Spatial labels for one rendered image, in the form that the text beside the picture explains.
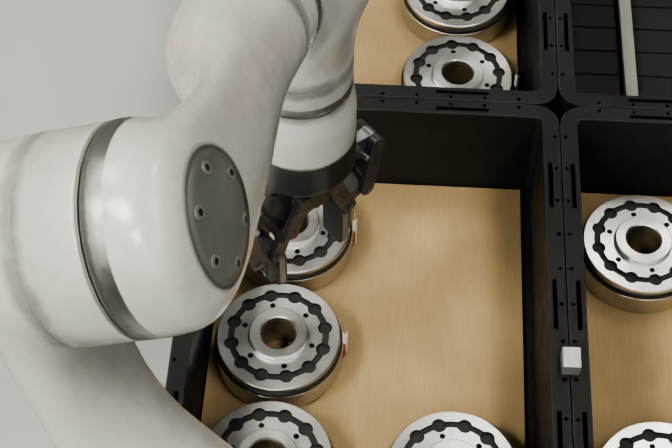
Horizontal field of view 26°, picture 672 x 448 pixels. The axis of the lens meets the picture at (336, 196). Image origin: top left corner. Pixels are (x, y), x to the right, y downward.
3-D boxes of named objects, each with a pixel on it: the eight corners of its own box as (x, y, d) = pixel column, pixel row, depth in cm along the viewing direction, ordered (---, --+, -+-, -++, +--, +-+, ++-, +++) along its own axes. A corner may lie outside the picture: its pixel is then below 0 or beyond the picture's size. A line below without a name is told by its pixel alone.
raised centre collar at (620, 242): (672, 269, 122) (673, 265, 122) (613, 264, 122) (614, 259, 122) (671, 222, 125) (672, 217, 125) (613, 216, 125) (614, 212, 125)
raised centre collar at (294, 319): (305, 364, 117) (305, 360, 116) (244, 360, 117) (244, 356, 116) (311, 312, 120) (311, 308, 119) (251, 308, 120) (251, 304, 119)
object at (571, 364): (579, 375, 108) (582, 367, 107) (560, 374, 108) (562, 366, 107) (578, 354, 109) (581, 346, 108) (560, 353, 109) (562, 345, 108)
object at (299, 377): (335, 398, 115) (335, 394, 115) (209, 389, 116) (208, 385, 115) (344, 291, 121) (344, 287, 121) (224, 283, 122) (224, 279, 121)
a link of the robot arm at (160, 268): (316, -86, 75) (168, -54, 78) (149, 176, 53) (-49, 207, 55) (365, 72, 79) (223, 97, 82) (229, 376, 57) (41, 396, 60)
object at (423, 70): (506, 128, 132) (506, 123, 131) (395, 113, 133) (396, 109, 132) (516, 46, 138) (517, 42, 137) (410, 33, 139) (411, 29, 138)
